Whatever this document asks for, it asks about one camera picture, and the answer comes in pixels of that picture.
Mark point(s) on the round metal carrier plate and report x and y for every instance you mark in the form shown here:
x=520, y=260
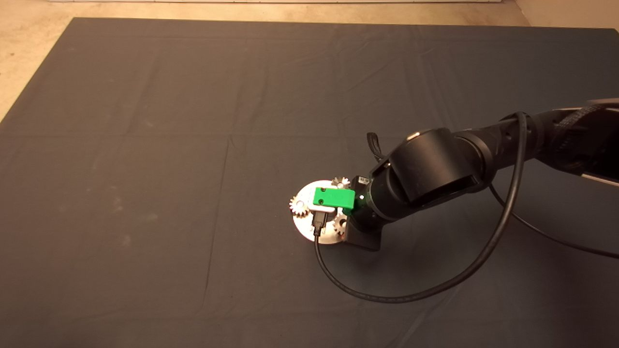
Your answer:
x=304, y=224

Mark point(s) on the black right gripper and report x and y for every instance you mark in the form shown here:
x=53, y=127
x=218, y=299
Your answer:
x=362, y=238

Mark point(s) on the green right camera mount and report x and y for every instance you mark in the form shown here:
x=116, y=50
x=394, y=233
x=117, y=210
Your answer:
x=333, y=198

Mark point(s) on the small steel planetary gear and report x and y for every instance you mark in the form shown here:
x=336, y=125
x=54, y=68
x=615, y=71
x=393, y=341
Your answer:
x=338, y=224
x=342, y=182
x=298, y=206

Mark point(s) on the dark grey table cloth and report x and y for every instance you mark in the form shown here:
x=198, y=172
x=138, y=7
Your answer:
x=193, y=96

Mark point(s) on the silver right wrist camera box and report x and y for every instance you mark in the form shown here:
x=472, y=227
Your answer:
x=321, y=208

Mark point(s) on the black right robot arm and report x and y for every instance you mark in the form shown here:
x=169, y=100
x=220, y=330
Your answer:
x=435, y=169

